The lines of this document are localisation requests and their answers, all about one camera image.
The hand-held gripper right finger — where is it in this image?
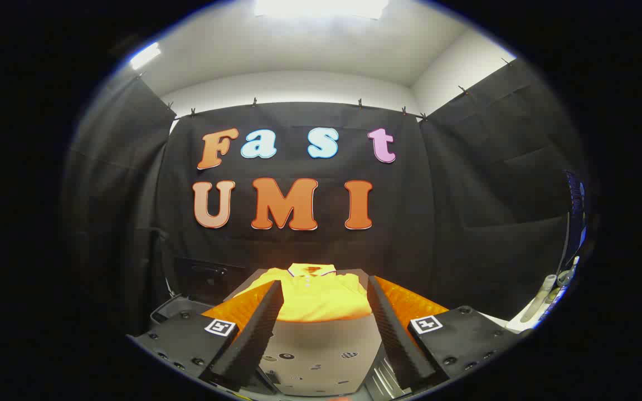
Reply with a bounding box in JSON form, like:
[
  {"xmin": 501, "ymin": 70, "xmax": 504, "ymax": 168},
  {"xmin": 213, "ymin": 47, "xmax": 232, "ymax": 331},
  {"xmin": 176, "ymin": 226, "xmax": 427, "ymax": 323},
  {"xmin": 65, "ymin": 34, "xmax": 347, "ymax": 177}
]
[{"xmin": 367, "ymin": 276, "xmax": 533, "ymax": 390}]

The large ceiling light panel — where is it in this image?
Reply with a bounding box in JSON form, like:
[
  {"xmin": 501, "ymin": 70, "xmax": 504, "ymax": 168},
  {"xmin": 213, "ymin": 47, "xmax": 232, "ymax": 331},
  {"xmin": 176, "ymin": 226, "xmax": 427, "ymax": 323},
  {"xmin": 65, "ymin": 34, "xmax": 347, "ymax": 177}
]
[{"xmin": 254, "ymin": 0, "xmax": 390, "ymax": 20}]

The yellow polo shirt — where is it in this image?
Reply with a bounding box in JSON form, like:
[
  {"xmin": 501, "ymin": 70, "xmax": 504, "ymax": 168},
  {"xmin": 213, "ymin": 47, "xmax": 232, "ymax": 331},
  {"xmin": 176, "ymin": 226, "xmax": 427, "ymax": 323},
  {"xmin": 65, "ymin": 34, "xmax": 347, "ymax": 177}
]
[{"xmin": 243, "ymin": 263, "xmax": 373, "ymax": 322}]

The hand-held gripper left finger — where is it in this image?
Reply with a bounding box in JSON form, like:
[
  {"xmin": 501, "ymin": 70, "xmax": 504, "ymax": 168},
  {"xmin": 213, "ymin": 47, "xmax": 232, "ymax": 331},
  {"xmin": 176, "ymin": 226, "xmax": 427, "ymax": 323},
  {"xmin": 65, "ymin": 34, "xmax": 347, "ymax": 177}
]
[{"xmin": 126, "ymin": 280, "xmax": 284, "ymax": 390}]

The translucent plastic bottle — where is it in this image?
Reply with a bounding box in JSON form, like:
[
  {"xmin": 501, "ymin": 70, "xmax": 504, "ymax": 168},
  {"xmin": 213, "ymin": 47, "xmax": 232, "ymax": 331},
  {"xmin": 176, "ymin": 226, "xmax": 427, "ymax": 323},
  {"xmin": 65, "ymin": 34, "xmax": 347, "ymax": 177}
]
[
  {"xmin": 555, "ymin": 256, "xmax": 580, "ymax": 290},
  {"xmin": 521, "ymin": 273, "xmax": 557, "ymax": 324}
]

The black backdrop cloth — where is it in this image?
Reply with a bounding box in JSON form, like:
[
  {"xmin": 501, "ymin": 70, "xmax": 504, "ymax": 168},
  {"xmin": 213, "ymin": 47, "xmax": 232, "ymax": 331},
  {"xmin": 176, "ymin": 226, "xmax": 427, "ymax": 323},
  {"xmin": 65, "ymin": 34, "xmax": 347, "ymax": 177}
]
[{"xmin": 59, "ymin": 58, "xmax": 589, "ymax": 335}]

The small ceiling light panel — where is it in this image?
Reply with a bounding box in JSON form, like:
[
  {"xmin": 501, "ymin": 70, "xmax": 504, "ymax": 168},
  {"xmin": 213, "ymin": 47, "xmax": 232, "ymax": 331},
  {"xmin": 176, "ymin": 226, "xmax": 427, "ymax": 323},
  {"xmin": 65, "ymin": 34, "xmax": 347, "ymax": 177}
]
[{"xmin": 130, "ymin": 43, "xmax": 161, "ymax": 70}]

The dark washing machine lid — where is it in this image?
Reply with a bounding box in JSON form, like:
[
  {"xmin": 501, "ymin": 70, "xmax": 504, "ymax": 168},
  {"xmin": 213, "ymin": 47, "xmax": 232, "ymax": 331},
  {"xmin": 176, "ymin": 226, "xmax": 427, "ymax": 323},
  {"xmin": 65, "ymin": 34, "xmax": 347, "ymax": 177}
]
[{"xmin": 175, "ymin": 256, "xmax": 247, "ymax": 306}]

